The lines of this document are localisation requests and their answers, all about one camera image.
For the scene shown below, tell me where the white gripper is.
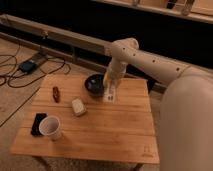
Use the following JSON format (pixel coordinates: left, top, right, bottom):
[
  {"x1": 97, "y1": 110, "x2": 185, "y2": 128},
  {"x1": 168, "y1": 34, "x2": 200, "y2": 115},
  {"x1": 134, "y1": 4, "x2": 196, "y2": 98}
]
[{"x1": 103, "y1": 58, "x2": 127, "y2": 90}]

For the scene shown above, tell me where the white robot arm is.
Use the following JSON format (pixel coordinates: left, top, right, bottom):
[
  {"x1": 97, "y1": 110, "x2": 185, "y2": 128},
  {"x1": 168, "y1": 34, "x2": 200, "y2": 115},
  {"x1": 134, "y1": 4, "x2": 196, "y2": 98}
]
[{"x1": 105, "y1": 38, "x2": 213, "y2": 171}]

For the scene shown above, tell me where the dark round bowl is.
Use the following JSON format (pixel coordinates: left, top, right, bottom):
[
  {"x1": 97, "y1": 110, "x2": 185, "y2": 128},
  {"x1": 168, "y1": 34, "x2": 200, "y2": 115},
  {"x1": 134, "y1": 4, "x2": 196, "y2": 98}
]
[{"x1": 84, "y1": 74, "x2": 104, "y2": 97}]

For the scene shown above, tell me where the wooden folding table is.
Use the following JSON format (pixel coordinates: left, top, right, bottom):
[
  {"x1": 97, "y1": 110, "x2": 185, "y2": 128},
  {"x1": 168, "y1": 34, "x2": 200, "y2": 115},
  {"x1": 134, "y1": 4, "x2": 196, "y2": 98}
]
[{"x1": 11, "y1": 75, "x2": 159, "y2": 164}]

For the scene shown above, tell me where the white paper cup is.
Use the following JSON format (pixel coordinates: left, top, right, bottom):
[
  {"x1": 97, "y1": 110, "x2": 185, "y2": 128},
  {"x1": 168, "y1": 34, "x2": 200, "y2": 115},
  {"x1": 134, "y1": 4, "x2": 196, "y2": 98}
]
[{"x1": 39, "y1": 116, "x2": 62, "y2": 141}]

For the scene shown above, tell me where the blue power adapter box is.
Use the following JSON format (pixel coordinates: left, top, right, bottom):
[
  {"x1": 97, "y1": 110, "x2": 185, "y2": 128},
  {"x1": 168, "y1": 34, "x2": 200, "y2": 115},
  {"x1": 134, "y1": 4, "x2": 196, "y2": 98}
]
[{"x1": 18, "y1": 60, "x2": 37, "y2": 74}]

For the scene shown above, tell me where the black smartphone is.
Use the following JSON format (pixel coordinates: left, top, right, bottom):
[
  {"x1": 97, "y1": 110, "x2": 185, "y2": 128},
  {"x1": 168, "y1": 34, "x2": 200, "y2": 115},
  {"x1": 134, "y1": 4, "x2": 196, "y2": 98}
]
[{"x1": 31, "y1": 113, "x2": 47, "y2": 136}]

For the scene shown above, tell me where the black cable on left floor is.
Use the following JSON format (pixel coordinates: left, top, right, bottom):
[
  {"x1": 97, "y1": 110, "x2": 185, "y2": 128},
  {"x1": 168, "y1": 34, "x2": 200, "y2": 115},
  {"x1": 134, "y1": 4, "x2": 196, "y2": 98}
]
[{"x1": 0, "y1": 44, "x2": 72, "y2": 128}]

